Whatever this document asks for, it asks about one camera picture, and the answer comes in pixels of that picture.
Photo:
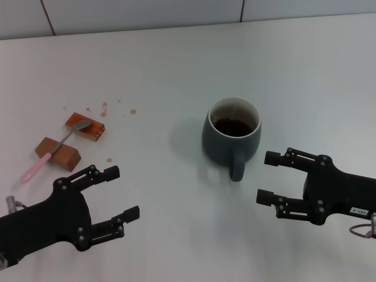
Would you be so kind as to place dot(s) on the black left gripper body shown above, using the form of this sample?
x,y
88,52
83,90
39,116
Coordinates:
x,y
58,211

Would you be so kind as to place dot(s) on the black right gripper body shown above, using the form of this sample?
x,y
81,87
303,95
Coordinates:
x,y
343,194

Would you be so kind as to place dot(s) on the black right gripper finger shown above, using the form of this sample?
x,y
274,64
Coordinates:
x,y
274,158
265,197

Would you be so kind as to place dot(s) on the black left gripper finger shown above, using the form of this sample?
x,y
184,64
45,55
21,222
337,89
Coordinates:
x,y
129,216
110,173

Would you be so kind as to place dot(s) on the grey ceramic cup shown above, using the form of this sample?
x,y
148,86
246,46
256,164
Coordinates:
x,y
226,149

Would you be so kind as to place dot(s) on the stained wooden block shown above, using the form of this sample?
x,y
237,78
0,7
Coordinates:
x,y
94,132

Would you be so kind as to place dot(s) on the plain wooden block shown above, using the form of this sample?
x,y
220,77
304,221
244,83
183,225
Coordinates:
x,y
68,159

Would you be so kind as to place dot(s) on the dark brown coffee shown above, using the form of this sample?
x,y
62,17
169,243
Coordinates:
x,y
233,127

